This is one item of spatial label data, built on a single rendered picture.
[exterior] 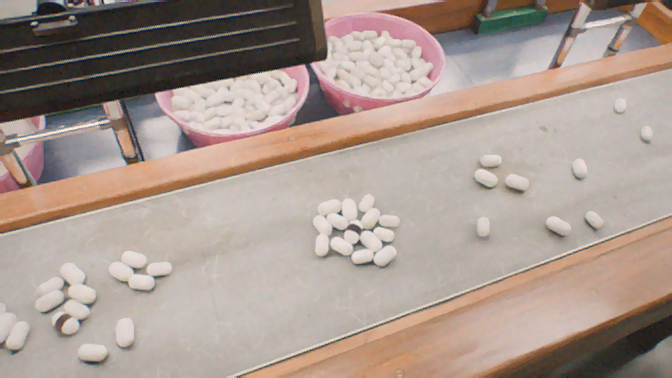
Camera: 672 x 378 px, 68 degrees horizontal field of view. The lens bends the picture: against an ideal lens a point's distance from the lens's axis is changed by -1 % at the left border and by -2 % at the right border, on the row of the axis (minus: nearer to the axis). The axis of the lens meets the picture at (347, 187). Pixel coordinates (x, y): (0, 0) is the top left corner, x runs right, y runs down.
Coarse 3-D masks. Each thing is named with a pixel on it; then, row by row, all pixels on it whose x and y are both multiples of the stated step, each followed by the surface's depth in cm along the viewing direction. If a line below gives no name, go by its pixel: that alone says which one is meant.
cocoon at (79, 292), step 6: (72, 288) 63; (78, 288) 63; (84, 288) 63; (90, 288) 63; (72, 294) 63; (78, 294) 62; (84, 294) 62; (90, 294) 63; (78, 300) 63; (84, 300) 62; (90, 300) 63
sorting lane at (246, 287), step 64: (448, 128) 89; (512, 128) 91; (576, 128) 92; (640, 128) 94; (192, 192) 76; (256, 192) 77; (320, 192) 78; (384, 192) 79; (448, 192) 80; (512, 192) 81; (576, 192) 83; (640, 192) 84; (0, 256) 67; (64, 256) 67; (192, 256) 69; (256, 256) 70; (448, 256) 73; (512, 256) 74; (192, 320) 64; (256, 320) 64; (320, 320) 65; (384, 320) 66
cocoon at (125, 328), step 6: (126, 318) 61; (120, 324) 60; (126, 324) 61; (132, 324) 61; (120, 330) 60; (126, 330) 60; (132, 330) 61; (120, 336) 60; (126, 336) 60; (132, 336) 60; (120, 342) 59; (126, 342) 60
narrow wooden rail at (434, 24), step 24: (360, 0) 108; (384, 0) 108; (408, 0) 109; (432, 0) 110; (456, 0) 112; (480, 0) 115; (504, 0) 118; (528, 0) 121; (552, 0) 124; (576, 0) 128; (432, 24) 115; (456, 24) 118
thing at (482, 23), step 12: (492, 0) 113; (540, 0) 119; (492, 12) 115; (504, 12) 119; (516, 12) 119; (528, 12) 120; (540, 12) 121; (480, 24) 117; (492, 24) 118; (504, 24) 120; (516, 24) 122; (528, 24) 123
